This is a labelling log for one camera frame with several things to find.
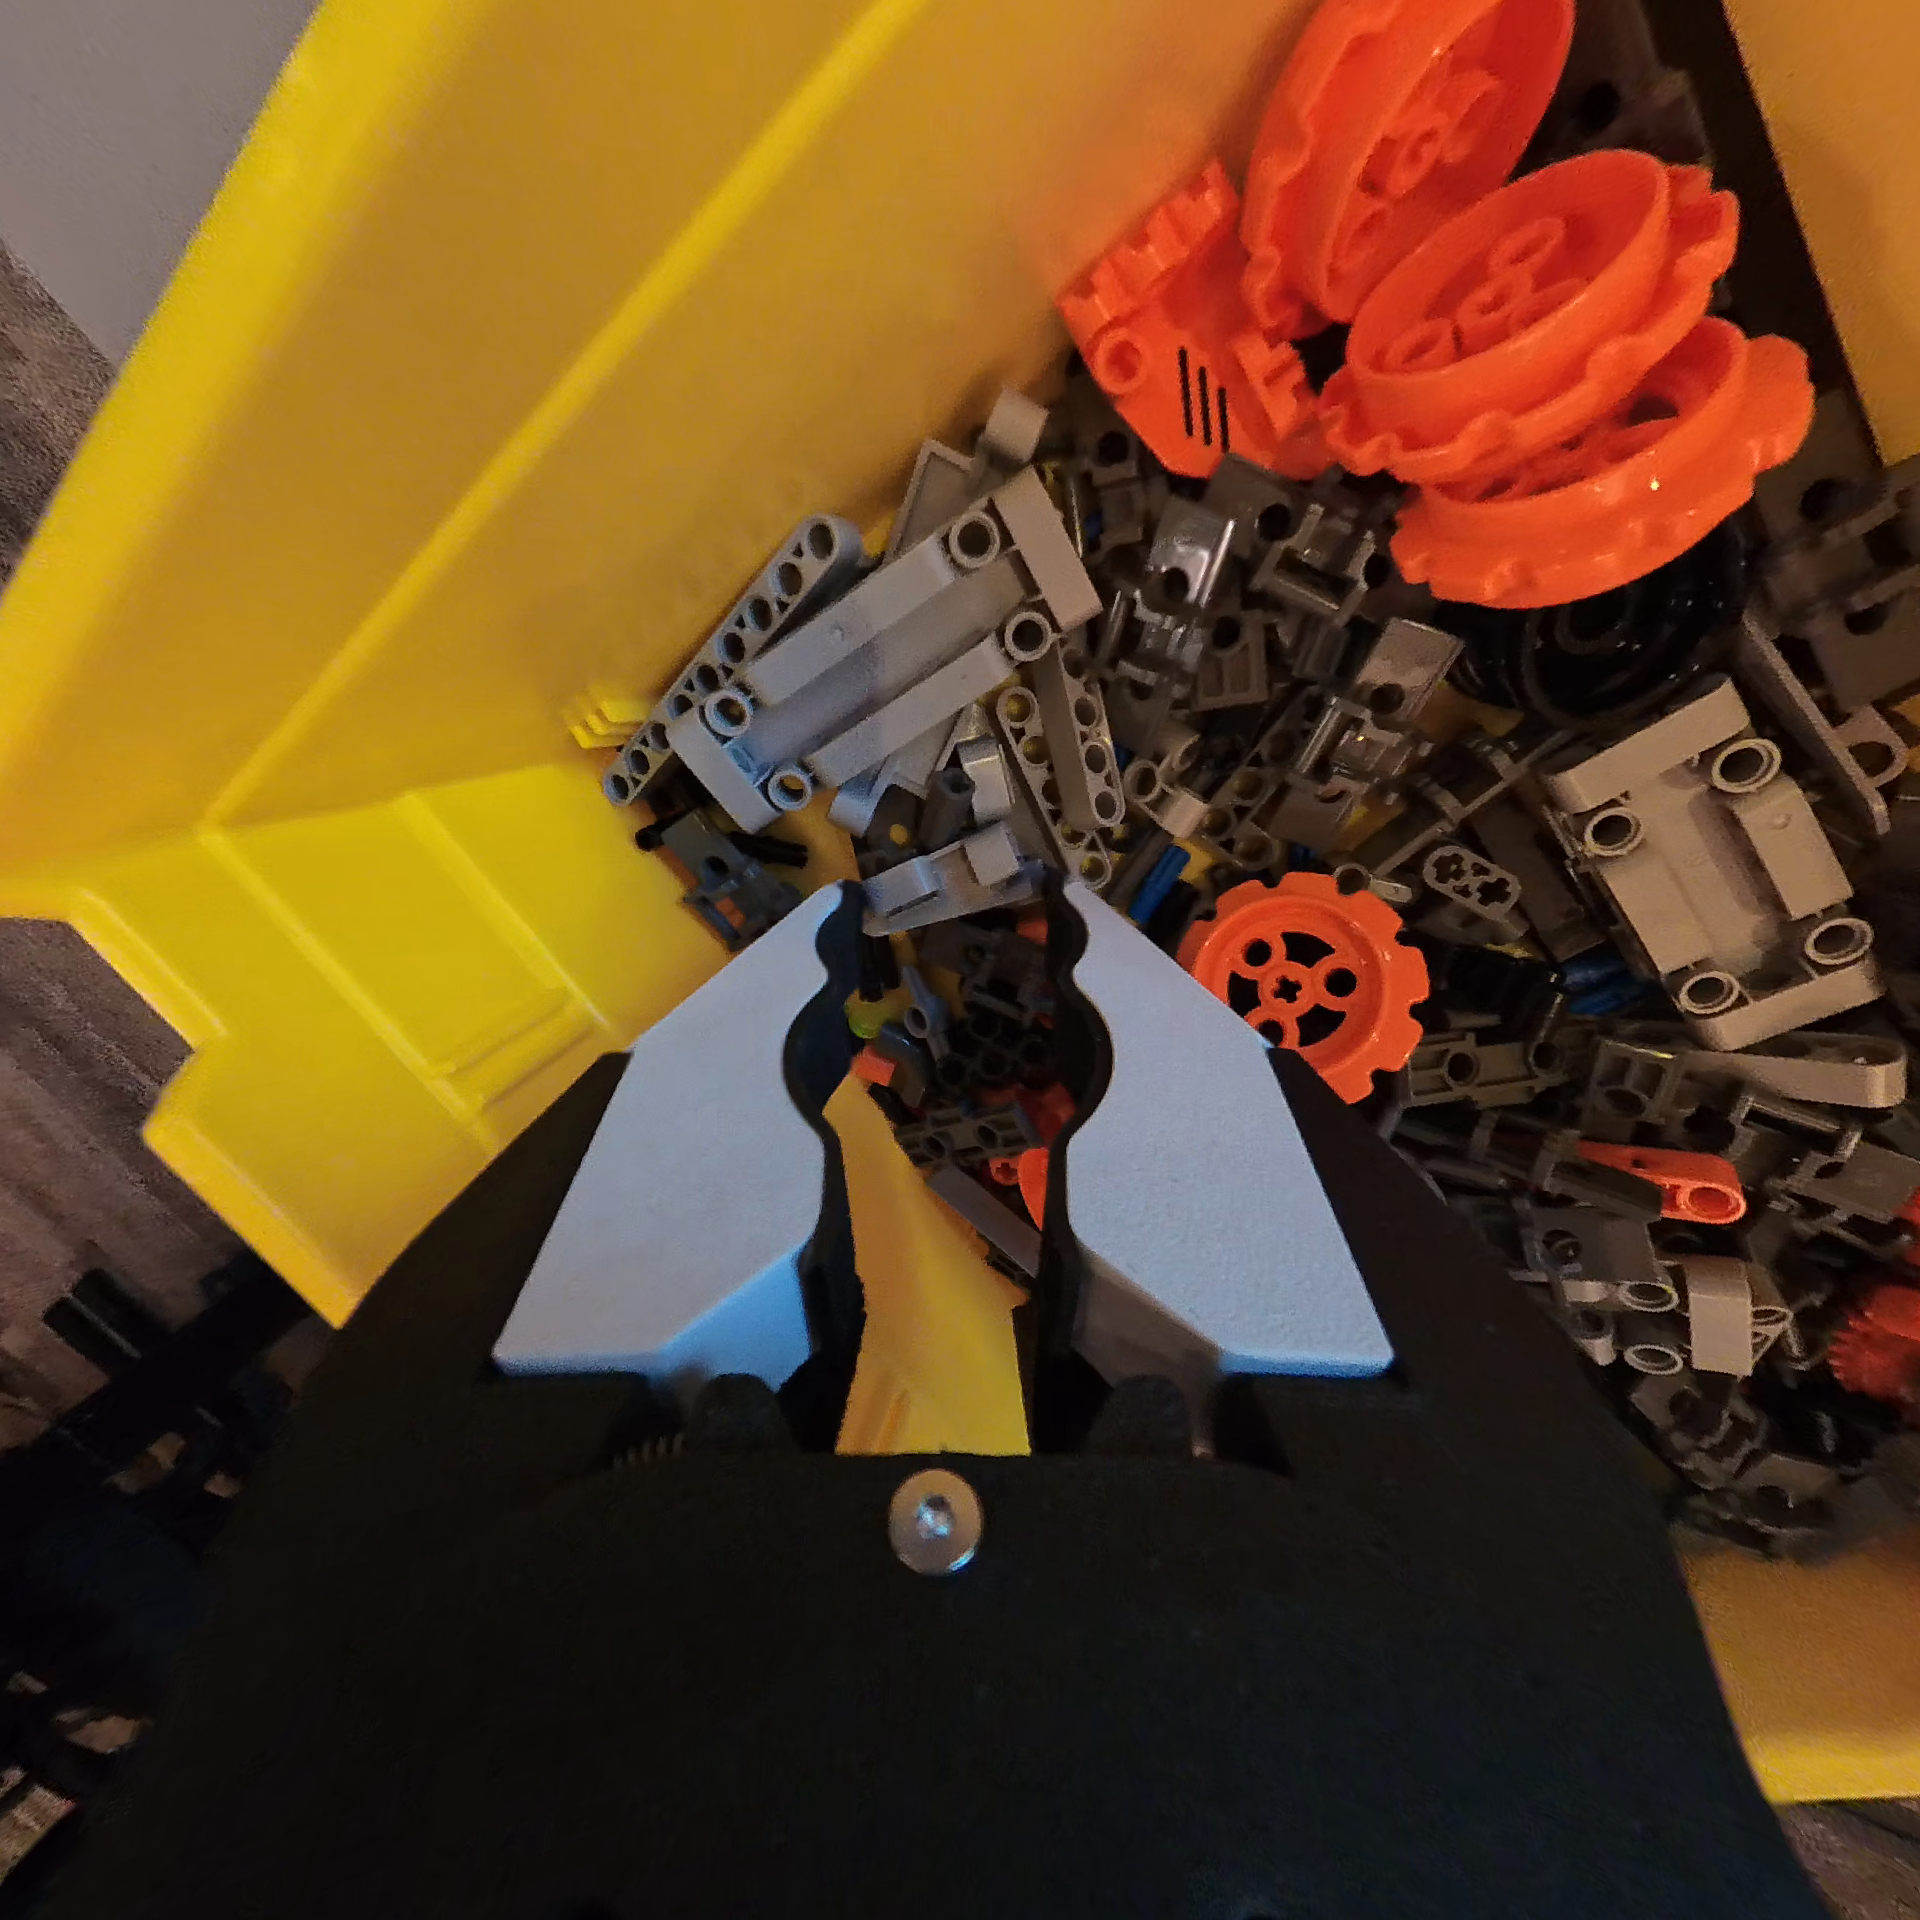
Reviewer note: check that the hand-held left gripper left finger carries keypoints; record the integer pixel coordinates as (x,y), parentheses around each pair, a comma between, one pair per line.
(674,1200)

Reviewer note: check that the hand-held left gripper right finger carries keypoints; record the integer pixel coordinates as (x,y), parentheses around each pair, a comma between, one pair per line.
(1213,1200)

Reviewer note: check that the small light grey brick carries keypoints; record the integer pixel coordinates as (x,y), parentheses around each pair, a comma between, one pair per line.
(937,885)

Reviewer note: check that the pile of building bricks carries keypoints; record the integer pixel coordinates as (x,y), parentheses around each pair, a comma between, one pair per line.
(1306,721)

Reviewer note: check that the yellow plastic bin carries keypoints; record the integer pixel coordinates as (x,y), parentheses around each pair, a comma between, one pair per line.
(524,376)

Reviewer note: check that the grey desk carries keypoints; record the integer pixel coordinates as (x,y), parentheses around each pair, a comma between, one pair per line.
(120,135)

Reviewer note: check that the orange sprocket wheel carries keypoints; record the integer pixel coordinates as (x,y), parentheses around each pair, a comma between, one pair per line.
(1306,983)

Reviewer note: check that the grey panel brick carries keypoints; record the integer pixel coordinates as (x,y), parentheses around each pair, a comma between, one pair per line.
(885,662)
(1724,855)

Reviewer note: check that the black rubber tyre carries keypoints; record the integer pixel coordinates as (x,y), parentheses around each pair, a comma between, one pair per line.
(1589,662)

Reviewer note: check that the large orange wheel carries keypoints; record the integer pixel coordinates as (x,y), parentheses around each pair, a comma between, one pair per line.
(1395,135)
(1515,317)
(1650,494)

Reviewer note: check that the orange curved shell brick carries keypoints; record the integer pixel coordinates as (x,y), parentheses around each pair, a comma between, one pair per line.
(1170,359)

